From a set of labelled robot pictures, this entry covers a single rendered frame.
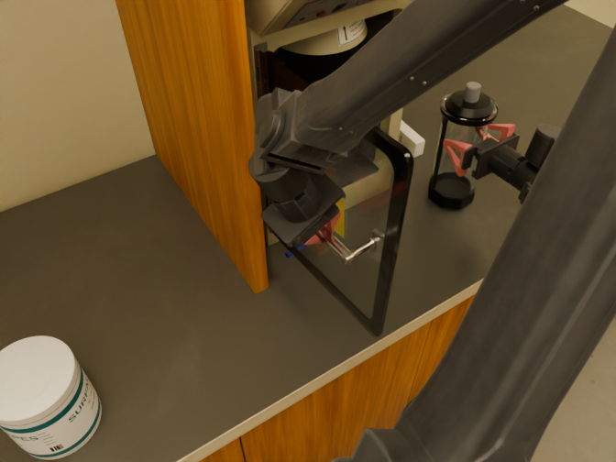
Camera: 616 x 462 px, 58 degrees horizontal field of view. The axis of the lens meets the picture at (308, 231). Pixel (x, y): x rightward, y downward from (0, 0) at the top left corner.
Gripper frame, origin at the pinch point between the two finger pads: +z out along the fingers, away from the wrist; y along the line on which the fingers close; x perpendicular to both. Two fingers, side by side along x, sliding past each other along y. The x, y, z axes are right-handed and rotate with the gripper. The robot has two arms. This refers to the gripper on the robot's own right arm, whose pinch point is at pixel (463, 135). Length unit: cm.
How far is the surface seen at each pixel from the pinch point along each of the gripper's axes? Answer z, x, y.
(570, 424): -34, 113, -40
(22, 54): 51, -18, 68
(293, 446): -15, 49, 53
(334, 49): 8.6, -22.9, 25.8
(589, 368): -24, 112, -63
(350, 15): 6.5, -28.8, 24.1
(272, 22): 0, -35, 42
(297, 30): 6.6, -29.0, 34.0
